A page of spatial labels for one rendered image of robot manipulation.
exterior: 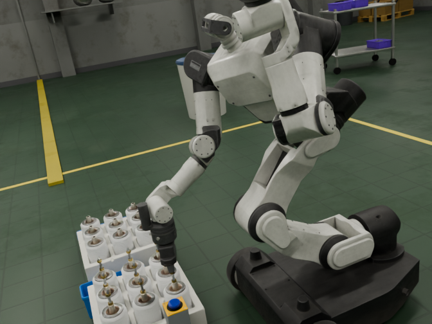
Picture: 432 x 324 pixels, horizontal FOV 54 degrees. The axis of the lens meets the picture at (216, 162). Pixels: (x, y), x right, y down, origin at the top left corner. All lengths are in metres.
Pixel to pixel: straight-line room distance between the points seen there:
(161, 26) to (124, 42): 0.99
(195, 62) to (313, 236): 0.75
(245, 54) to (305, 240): 0.72
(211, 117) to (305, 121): 0.54
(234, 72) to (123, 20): 9.69
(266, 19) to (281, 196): 0.69
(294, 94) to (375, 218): 0.94
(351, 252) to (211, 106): 0.75
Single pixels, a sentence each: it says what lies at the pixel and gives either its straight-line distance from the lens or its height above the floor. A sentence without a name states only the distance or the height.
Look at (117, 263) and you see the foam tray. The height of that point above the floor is 0.15.
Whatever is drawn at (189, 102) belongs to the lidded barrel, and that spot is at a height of 0.20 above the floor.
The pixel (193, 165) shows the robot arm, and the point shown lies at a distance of 1.44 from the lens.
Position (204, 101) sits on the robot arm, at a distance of 1.44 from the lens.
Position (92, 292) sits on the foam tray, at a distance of 1.89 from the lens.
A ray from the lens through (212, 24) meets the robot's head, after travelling 1.21.
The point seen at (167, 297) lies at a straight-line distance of 1.64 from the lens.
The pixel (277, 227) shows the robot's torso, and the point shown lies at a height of 0.50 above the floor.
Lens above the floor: 1.23
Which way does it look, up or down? 21 degrees down
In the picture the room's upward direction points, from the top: 8 degrees counter-clockwise
